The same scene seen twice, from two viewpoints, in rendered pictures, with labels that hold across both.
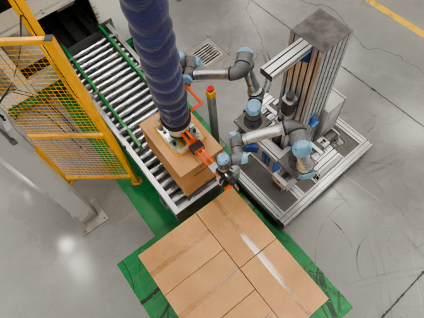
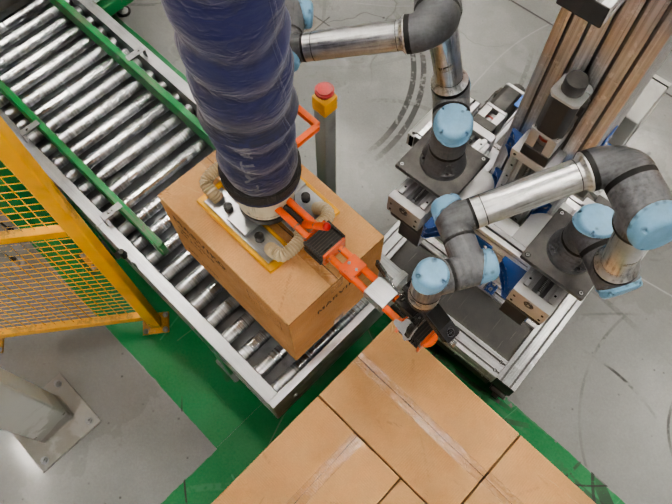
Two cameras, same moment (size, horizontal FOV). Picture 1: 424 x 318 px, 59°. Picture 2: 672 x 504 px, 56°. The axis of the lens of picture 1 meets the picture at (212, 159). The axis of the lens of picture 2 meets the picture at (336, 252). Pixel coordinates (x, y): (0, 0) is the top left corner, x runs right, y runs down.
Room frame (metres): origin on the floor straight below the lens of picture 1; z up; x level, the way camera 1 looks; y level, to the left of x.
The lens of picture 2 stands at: (0.60, 0.27, 2.82)
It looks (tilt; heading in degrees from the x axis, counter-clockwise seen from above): 66 degrees down; 345
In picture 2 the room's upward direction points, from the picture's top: straight up
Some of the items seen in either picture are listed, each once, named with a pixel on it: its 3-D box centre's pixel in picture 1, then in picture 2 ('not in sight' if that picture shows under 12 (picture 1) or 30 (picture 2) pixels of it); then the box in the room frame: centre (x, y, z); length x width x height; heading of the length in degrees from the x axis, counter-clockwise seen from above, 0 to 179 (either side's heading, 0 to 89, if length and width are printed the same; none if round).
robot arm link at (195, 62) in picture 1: (192, 63); (291, 18); (1.86, 0.05, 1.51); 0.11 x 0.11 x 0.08; 70
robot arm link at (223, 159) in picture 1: (223, 161); (430, 280); (1.04, -0.07, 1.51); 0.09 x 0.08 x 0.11; 91
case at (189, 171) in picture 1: (183, 147); (274, 242); (1.52, 0.23, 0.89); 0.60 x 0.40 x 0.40; 30
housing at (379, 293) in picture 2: (214, 168); (380, 294); (1.14, -0.01, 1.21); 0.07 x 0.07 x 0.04; 30
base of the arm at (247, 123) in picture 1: (252, 118); (445, 153); (1.59, -0.37, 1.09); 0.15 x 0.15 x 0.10
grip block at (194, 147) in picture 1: (196, 147); (324, 242); (1.33, 0.10, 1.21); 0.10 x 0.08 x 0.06; 120
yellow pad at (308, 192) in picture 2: (189, 125); (290, 185); (1.59, 0.14, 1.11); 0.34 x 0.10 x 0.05; 30
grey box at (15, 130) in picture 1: (16, 130); not in sight; (1.41, 1.24, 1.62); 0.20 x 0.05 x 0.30; 30
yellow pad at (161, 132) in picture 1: (170, 138); (244, 224); (1.50, 0.31, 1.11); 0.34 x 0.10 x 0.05; 30
